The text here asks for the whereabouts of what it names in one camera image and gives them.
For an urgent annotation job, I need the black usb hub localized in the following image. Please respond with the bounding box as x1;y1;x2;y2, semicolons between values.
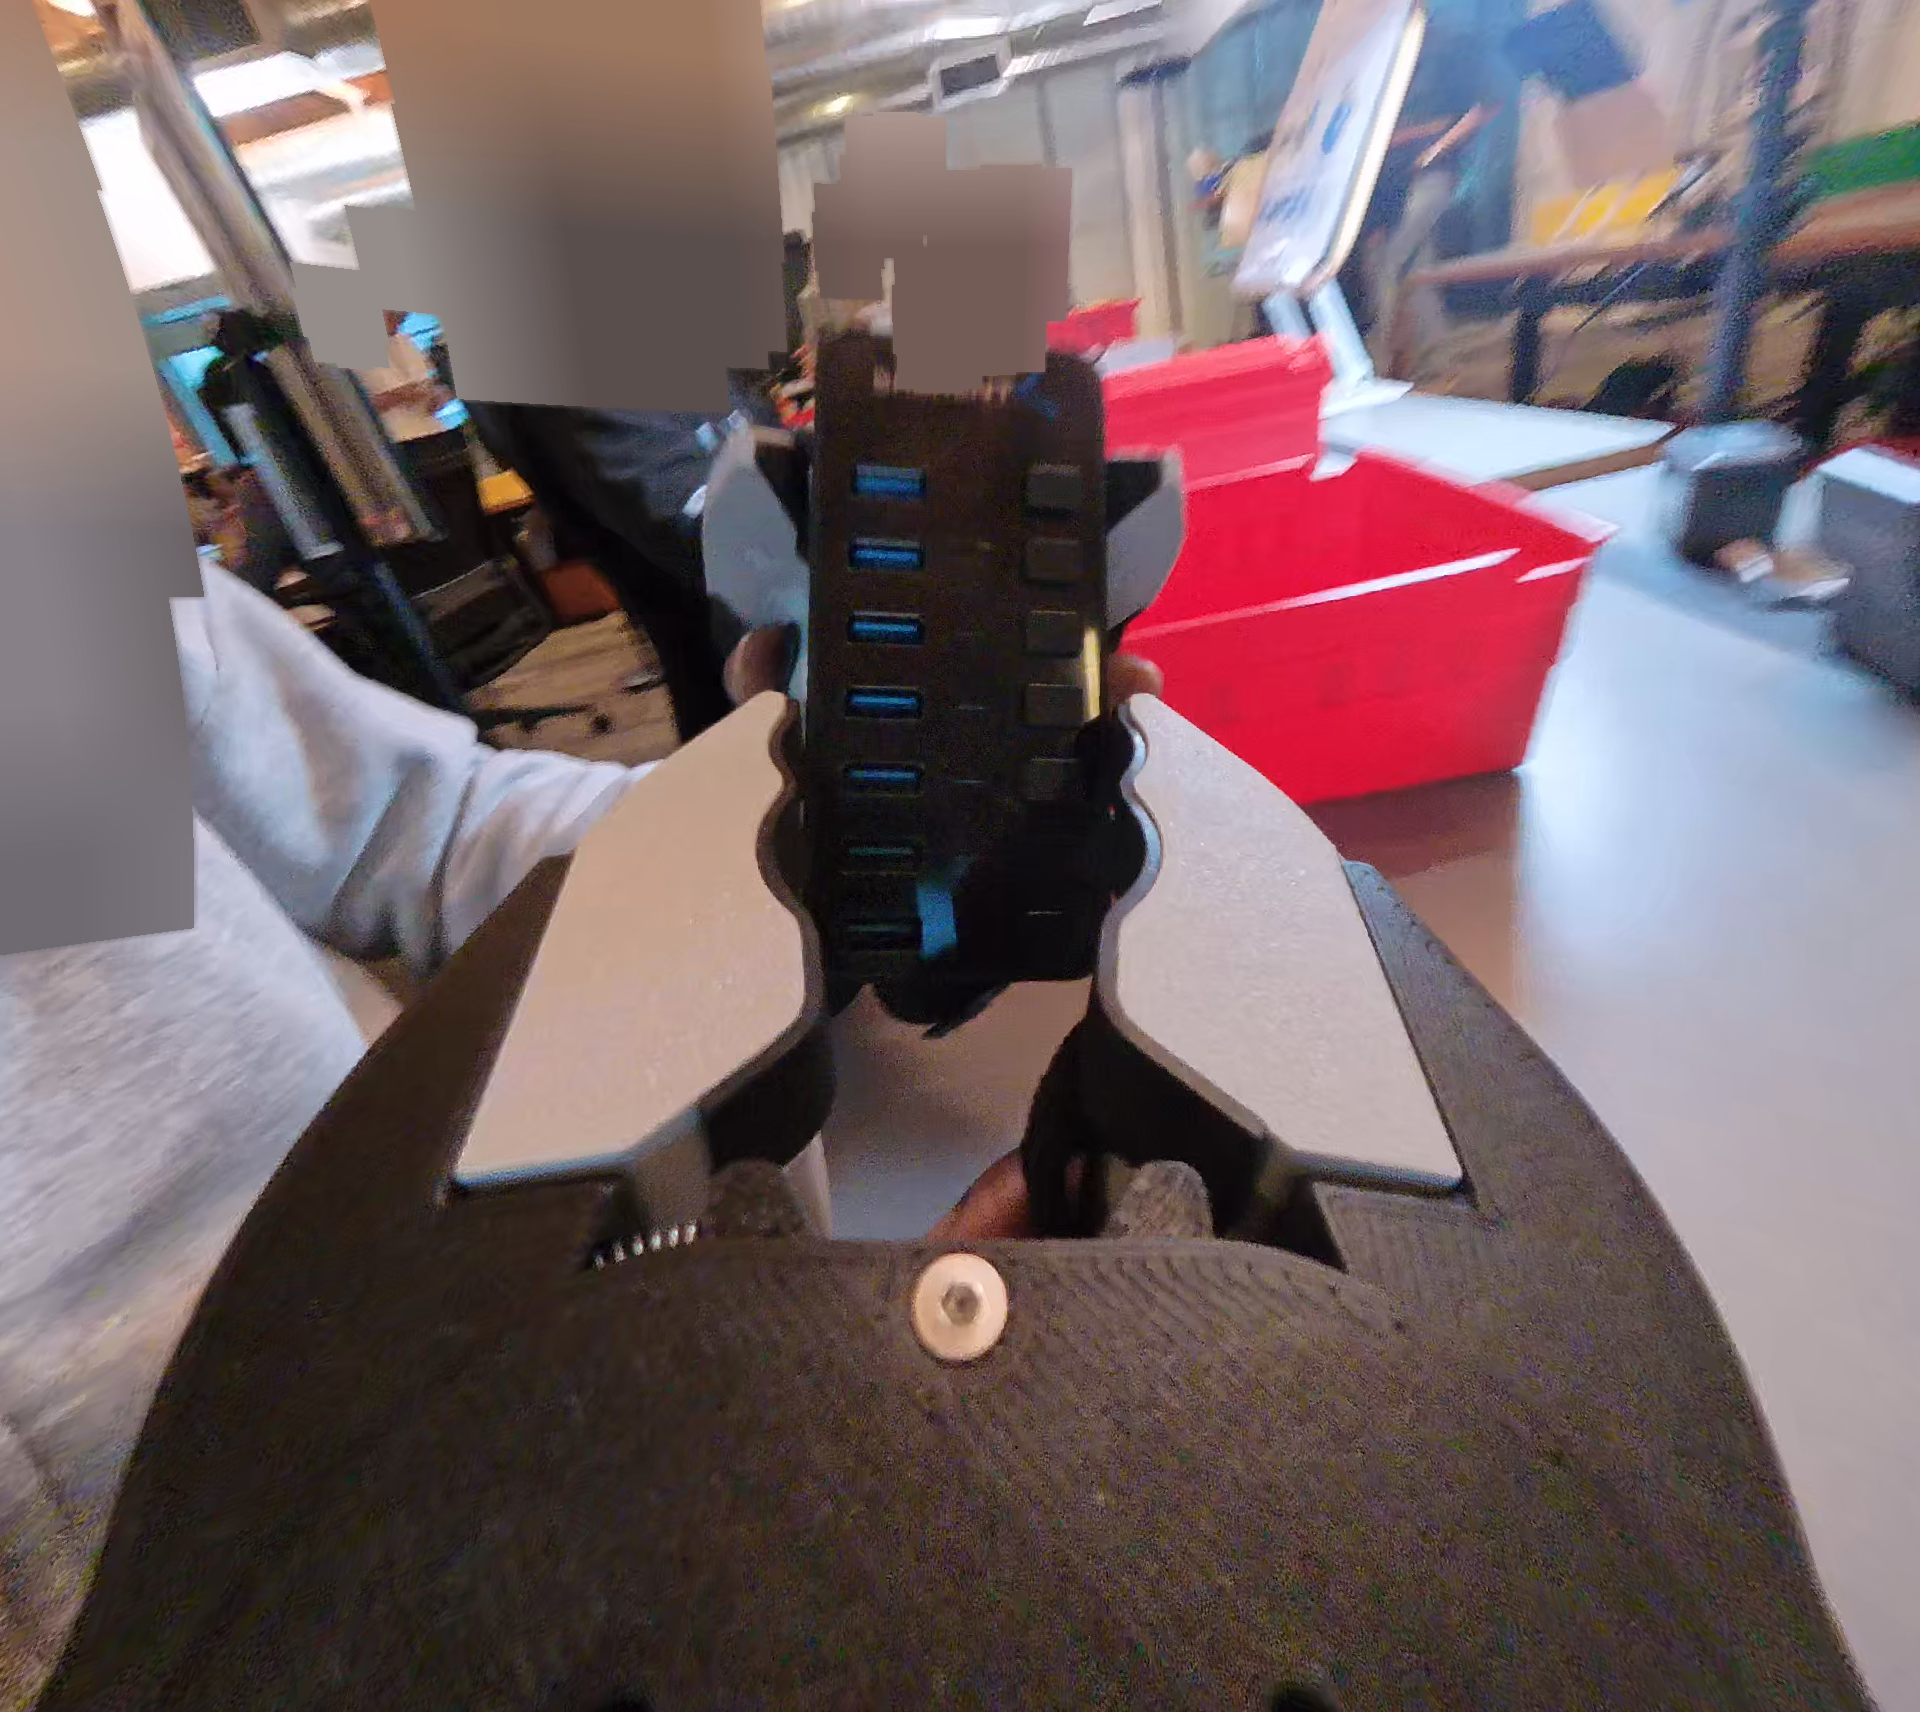
802;327;1117;985

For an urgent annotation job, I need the person's grey sweatshirt torso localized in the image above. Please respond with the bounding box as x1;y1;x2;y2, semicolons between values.
0;812;452;1563

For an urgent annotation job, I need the person's right hand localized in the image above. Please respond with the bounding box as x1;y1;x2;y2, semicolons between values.
927;1148;1038;1245

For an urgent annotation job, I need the white sign with blue prints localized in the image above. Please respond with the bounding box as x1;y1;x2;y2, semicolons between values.
1231;0;1447;303

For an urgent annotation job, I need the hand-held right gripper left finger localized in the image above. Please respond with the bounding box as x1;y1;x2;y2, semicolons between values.
450;691;834;1255

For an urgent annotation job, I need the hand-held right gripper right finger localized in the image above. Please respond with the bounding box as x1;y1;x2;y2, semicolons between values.
1093;691;1470;1249

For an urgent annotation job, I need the person's left forearm grey sleeve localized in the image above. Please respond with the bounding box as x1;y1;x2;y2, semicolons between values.
177;556;671;980

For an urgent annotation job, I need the small red plastic bin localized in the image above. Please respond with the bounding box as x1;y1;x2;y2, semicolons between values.
1050;301;1339;492

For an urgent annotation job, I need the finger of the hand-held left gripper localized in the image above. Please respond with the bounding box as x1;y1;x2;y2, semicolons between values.
697;428;821;633
1103;445;1190;633

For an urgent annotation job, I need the black tripod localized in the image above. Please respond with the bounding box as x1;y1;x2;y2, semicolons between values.
194;308;469;694

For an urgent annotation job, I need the wooden workbench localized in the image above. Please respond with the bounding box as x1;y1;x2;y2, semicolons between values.
1410;181;1920;423

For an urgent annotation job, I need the large red plastic bin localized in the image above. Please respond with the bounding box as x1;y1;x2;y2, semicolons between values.
1117;451;1620;806

